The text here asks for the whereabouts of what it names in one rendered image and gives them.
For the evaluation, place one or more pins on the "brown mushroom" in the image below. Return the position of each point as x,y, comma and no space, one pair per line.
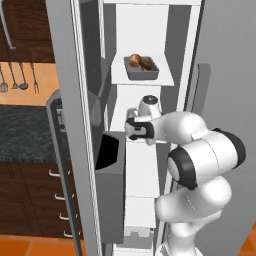
146,64

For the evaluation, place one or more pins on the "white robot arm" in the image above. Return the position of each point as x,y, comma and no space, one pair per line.
200,156

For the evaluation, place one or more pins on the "hanging metal ladle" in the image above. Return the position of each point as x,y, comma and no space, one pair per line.
23,83

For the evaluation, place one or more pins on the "grey freezer cabinet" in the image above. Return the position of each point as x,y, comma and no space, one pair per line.
140,30

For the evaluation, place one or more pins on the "grey vegetable container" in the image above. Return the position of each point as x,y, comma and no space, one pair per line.
142,73

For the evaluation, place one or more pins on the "brown onion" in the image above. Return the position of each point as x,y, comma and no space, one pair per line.
134,60

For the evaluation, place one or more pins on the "dark wood upper cupboard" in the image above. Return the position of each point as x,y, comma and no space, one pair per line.
30,30

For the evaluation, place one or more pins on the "grey closed fridge door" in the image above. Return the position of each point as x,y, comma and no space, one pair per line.
226,66

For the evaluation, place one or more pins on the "hanging metal whisk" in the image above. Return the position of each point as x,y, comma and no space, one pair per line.
3,85

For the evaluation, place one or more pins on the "hanging metal fork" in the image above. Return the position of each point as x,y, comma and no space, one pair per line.
35,83

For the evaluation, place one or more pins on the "hanging metal spatula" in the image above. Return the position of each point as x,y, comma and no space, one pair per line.
14,81

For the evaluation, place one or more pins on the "grey open freezer door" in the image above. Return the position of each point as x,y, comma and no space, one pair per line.
68,66

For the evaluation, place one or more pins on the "dark grey door bin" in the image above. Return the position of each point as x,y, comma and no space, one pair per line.
111,200

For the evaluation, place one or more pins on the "dark wood drawer cabinet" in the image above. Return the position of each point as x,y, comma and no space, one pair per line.
26,200

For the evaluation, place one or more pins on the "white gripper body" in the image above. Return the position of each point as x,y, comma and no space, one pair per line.
131,113

